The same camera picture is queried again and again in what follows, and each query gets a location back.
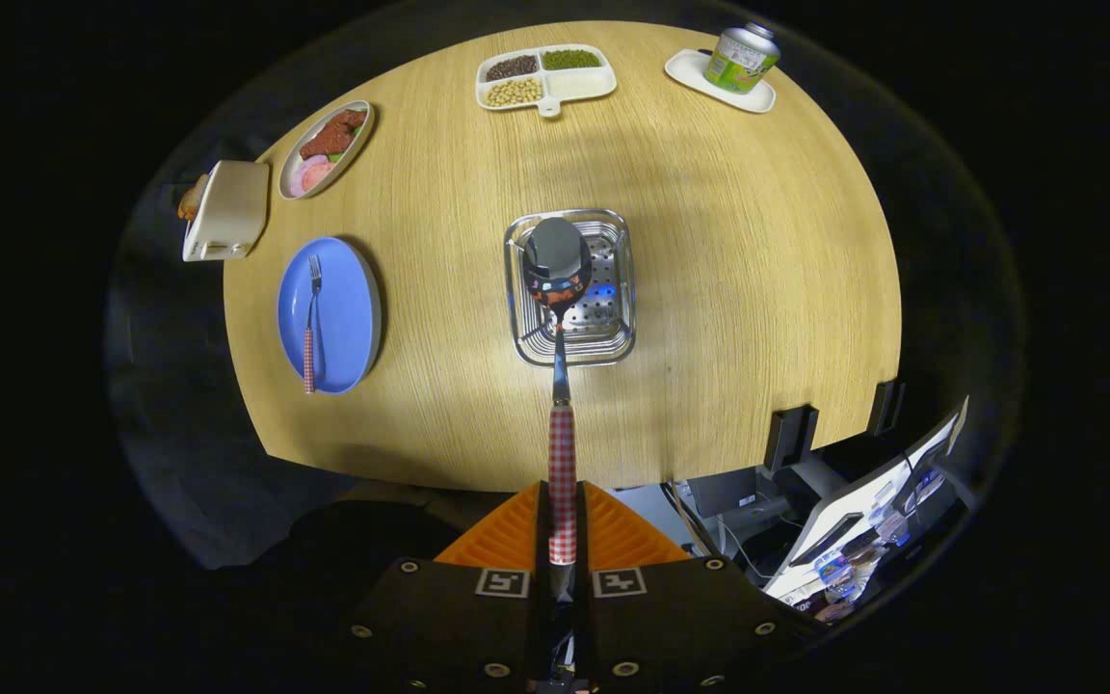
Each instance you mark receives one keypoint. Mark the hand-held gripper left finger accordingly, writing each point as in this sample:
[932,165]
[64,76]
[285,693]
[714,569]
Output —
[542,545]

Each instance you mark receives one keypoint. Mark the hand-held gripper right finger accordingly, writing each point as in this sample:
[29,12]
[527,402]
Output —
[582,545]

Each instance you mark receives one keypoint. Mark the grey box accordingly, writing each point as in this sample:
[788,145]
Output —
[721,492]

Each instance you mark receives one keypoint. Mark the metal cutlery basket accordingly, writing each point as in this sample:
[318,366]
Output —
[608,318]

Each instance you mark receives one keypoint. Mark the black table clamp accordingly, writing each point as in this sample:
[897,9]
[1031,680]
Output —
[885,407]
[791,439]

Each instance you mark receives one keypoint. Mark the blue plate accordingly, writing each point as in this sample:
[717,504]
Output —
[348,318]

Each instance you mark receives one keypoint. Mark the salmon pink ham slice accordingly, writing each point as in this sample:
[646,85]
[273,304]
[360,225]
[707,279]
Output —
[319,174]

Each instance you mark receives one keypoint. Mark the white oval plate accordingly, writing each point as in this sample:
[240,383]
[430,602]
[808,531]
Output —
[355,146]

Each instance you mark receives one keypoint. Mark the green lettuce leaf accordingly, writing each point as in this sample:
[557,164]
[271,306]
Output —
[336,155]

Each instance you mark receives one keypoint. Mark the pale pink ham slice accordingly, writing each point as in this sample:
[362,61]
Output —
[296,179]

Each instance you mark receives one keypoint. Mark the pile of yellow soybeans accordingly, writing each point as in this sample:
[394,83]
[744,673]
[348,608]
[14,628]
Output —
[514,93]

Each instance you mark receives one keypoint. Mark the white divided tray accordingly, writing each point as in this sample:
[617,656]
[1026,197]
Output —
[579,85]

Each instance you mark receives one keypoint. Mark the brown meat slice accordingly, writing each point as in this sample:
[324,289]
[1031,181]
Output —
[333,135]

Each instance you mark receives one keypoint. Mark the white toaster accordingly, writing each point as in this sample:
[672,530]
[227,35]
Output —
[227,207]

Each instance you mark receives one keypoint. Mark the pile of brown beans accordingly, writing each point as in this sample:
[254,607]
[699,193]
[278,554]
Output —
[512,67]

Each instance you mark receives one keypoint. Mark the pile of green beans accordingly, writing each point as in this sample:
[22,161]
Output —
[571,60]

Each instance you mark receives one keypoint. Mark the small white rectangular dish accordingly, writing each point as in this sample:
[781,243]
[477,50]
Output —
[685,69]

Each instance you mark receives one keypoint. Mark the toasted bread slice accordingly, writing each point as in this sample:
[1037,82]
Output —
[192,200]

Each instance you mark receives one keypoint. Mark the green metal can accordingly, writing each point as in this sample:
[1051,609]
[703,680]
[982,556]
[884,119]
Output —
[738,63]

